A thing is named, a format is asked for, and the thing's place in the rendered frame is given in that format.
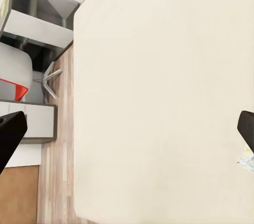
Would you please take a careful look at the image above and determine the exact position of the board game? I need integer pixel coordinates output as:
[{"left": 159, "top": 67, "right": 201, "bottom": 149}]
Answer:
[{"left": 237, "top": 143, "right": 254, "bottom": 174}]

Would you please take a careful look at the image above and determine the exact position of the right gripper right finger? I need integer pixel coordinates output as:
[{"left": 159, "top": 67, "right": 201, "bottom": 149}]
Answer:
[{"left": 237, "top": 111, "right": 254, "bottom": 153}]

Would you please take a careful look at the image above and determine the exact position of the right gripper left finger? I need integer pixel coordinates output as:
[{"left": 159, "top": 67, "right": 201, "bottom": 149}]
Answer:
[{"left": 0, "top": 111, "right": 28, "bottom": 174}]

